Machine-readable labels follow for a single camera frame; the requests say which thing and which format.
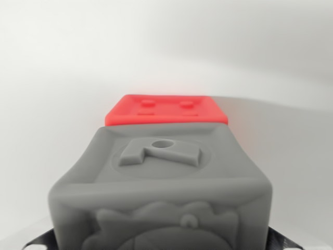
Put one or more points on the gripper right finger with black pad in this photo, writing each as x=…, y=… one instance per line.
x=283, y=239

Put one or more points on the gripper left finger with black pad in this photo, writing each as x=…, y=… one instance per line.
x=39, y=240

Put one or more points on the grey embossed cube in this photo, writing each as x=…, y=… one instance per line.
x=161, y=187

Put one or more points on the red embossed cube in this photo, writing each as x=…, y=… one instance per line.
x=166, y=110

